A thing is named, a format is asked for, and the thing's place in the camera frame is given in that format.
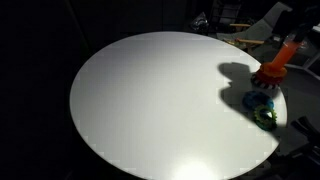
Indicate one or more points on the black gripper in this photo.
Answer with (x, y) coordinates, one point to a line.
(305, 13)

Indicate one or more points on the shiny crumpled object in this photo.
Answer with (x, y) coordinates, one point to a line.
(200, 22)

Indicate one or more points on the orange stacking peg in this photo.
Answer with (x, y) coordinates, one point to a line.
(283, 56)

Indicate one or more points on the wooden frame furniture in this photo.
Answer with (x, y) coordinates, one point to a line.
(243, 40)

